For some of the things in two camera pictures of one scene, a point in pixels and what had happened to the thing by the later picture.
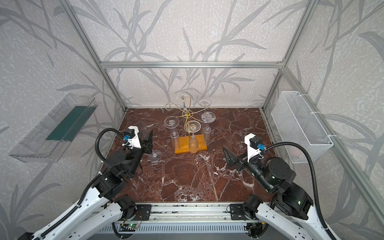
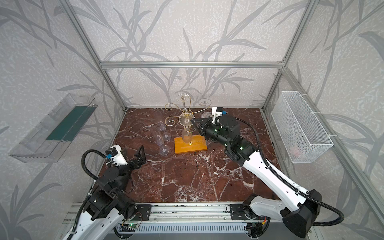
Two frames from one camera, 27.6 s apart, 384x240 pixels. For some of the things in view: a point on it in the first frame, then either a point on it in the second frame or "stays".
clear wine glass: (204, 102) stays
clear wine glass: (172, 122) → (158, 139)
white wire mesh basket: (295, 123) stays
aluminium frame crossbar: (191, 64) stays
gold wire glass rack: (187, 113) stays
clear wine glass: (154, 156) → (158, 116)
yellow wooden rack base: (181, 144) stays
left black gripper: (142, 147) → (135, 161)
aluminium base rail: (183, 217) stays
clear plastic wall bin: (48, 141) stays
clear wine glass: (183, 97) stays
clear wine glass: (193, 126) → (185, 120)
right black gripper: (241, 162) → (205, 126)
